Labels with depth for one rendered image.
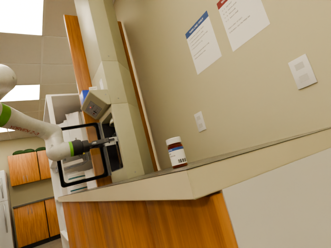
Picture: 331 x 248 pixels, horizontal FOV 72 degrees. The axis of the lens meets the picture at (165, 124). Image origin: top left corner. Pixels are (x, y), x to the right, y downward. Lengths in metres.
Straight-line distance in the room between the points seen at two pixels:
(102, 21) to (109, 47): 0.20
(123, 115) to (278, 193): 1.16
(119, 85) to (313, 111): 1.08
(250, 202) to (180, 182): 0.11
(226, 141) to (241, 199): 0.91
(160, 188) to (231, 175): 0.11
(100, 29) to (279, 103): 1.21
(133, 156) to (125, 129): 0.17
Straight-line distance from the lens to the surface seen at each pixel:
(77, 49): 2.02
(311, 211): 0.49
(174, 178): 0.34
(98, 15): 1.78
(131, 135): 1.43
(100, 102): 1.47
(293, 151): 0.49
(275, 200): 0.42
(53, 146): 1.42
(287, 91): 1.03
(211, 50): 1.31
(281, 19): 1.08
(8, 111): 1.31
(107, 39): 1.68
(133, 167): 1.39
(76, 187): 1.97
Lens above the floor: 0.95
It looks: 11 degrees up
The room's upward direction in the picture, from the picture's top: 15 degrees counter-clockwise
